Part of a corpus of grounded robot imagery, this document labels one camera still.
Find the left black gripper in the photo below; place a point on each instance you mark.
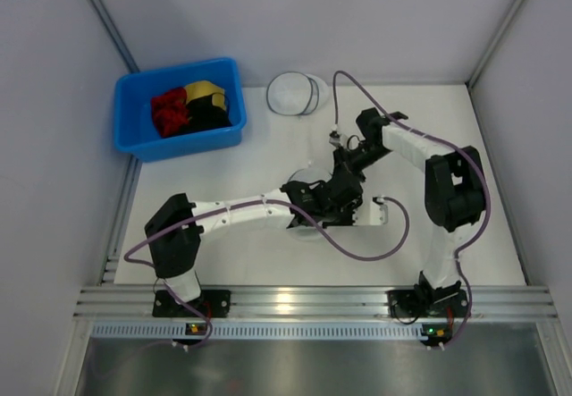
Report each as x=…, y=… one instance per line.
x=347, y=216

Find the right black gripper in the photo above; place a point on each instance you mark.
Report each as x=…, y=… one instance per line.
x=341, y=156

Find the white mesh laundry bag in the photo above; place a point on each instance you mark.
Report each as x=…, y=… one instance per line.
x=296, y=94
x=309, y=174

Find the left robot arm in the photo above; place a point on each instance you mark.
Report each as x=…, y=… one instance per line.
x=180, y=227

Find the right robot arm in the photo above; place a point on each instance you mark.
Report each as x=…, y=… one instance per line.
x=456, y=197

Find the yellow bra in bin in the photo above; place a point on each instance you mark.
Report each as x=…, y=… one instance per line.
x=205, y=88

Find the black garment in bin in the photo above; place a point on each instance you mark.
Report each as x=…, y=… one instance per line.
x=207, y=113

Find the red garment in bin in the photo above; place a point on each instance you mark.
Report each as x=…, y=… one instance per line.
x=169, y=113

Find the blue plastic bin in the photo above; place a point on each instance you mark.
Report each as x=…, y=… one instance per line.
x=134, y=132

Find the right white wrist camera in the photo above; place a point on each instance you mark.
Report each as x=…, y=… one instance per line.
x=338, y=139

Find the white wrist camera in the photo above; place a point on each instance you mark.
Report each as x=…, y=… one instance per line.
x=372, y=212
x=338, y=139

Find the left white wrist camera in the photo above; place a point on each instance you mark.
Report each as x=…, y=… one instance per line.
x=372, y=212

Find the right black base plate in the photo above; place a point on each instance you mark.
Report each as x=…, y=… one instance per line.
x=418, y=303

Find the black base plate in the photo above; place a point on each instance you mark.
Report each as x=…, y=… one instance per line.
x=418, y=303
x=211, y=303

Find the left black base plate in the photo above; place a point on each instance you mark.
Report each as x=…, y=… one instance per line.
x=211, y=303

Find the perforated cable duct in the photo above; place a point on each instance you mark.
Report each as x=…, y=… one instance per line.
x=260, y=331

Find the aluminium mounting rail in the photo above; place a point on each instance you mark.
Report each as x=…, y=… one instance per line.
x=501, y=304

